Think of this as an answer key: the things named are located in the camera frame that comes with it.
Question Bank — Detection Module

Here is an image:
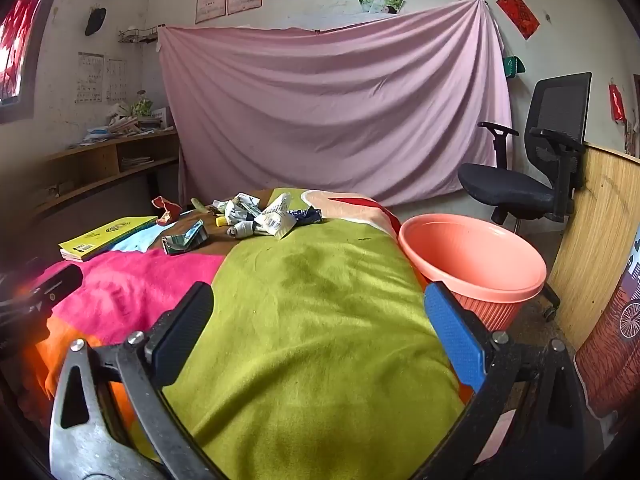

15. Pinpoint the black hat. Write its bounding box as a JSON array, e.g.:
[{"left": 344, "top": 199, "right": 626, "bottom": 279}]
[{"left": 84, "top": 6, "right": 107, "bottom": 37}]

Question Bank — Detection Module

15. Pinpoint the large wall calendar sheet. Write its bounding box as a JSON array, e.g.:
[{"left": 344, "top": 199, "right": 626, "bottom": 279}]
[{"left": 76, "top": 52, "right": 105, "bottom": 104}]

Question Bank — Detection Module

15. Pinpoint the blue foil packet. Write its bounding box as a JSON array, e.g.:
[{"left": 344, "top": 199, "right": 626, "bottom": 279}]
[{"left": 290, "top": 207, "right": 323, "bottom": 226}]

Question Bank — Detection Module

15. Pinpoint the yellow book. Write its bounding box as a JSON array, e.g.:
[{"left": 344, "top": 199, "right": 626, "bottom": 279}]
[{"left": 59, "top": 216, "right": 159, "bottom": 263}]

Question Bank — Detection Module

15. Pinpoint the white wrapper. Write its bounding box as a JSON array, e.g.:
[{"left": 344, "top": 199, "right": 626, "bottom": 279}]
[{"left": 252, "top": 195, "right": 296, "bottom": 240}]

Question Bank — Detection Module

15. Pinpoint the small wall calendar sheet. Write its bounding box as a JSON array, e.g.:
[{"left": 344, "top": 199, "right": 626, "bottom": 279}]
[{"left": 106, "top": 59, "right": 127, "bottom": 101}]

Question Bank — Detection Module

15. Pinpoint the red paper wall decoration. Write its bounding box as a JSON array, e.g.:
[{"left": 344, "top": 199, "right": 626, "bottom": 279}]
[{"left": 496, "top": 0, "right": 541, "bottom": 41}]

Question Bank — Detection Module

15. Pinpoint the white printed tube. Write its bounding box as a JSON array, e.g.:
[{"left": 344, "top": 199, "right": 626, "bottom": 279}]
[{"left": 227, "top": 220, "right": 261, "bottom": 239}]

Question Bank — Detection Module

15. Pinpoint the salmon plastic bin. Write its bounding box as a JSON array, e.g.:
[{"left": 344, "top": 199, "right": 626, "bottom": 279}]
[{"left": 398, "top": 213, "right": 548, "bottom": 333}]

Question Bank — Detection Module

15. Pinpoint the pink hanging bed sheet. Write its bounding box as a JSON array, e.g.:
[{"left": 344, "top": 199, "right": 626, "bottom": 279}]
[{"left": 157, "top": 0, "right": 513, "bottom": 208}]

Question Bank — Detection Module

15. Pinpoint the red wrapper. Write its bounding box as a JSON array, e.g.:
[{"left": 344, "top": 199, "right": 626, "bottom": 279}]
[{"left": 152, "top": 196, "right": 184, "bottom": 225}]

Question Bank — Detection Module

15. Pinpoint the colourful patchwork blanket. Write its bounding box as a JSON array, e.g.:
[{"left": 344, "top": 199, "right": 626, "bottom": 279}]
[{"left": 20, "top": 187, "right": 506, "bottom": 480}]

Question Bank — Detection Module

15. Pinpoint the wooden wall panel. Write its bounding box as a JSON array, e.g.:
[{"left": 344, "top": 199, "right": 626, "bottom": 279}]
[{"left": 547, "top": 144, "right": 640, "bottom": 351}]

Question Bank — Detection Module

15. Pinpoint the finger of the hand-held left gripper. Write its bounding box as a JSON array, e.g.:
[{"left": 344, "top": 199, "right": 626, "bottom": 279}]
[{"left": 20, "top": 262, "right": 84, "bottom": 306}]

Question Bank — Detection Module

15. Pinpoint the white green packet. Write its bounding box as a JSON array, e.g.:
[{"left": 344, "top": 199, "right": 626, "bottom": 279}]
[{"left": 222, "top": 192, "right": 263, "bottom": 223}]

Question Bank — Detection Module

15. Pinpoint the red hanging ornament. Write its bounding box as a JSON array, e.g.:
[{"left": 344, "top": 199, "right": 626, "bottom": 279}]
[{"left": 608, "top": 79, "right": 627, "bottom": 123}]

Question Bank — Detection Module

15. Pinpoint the black office chair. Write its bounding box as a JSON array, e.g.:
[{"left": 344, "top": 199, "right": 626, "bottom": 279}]
[{"left": 457, "top": 72, "right": 593, "bottom": 322}]

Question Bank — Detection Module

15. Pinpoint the pile of papers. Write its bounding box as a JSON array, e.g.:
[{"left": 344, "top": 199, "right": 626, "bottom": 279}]
[{"left": 82, "top": 102, "right": 171, "bottom": 146}]

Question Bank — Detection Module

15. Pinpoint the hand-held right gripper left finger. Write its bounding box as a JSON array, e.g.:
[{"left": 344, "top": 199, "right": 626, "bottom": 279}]
[{"left": 50, "top": 282, "right": 226, "bottom": 480}]

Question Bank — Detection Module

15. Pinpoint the wire wall rack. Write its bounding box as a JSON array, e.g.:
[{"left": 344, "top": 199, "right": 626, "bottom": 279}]
[{"left": 118, "top": 25, "right": 160, "bottom": 45}]

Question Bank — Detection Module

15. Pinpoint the window with red pane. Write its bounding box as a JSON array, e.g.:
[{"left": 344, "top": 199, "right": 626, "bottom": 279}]
[{"left": 0, "top": 0, "right": 51, "bottom": 123}]

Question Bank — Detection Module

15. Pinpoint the printed bicycle poster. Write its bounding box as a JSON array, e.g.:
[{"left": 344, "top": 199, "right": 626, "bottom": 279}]
[{"left": 574, "top": 225, "right": 640, "bottom": 441}]

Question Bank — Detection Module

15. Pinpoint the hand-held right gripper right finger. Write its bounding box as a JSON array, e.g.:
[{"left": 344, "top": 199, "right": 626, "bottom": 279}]
[{"left": 415, "top": 281, "right": 591, "bottom": 480}]

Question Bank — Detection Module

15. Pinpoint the wooden shelf desk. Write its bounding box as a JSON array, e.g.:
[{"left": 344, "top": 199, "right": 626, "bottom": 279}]
[{"left": 30, "top": 130, "right": 180, "bottom": 221}]

